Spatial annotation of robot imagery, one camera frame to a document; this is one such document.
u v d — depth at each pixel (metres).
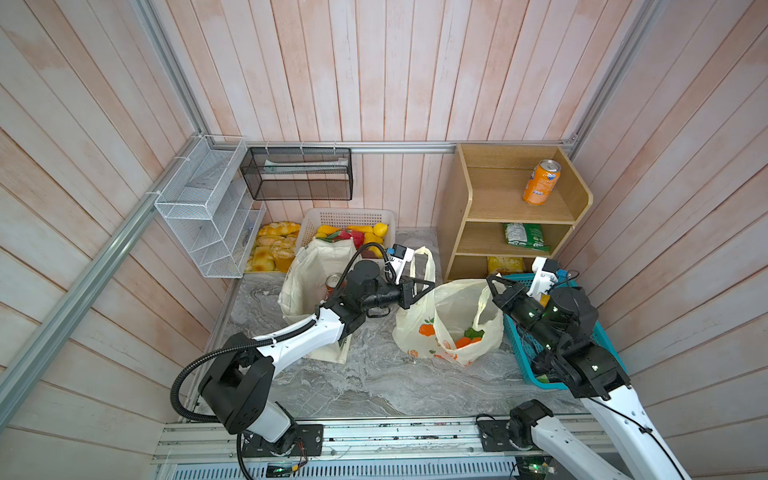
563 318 0.46
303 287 0.87
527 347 0.55
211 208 0.69
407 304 0.65
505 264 1.05
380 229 1.13
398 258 0.67
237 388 0.43
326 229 1.15
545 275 0.58
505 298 0.57
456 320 0.80
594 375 0.45
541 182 0.77
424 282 0.71
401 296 0.66
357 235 1.07
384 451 0.73
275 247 1.04
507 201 0.88
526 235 0.91
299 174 1.04
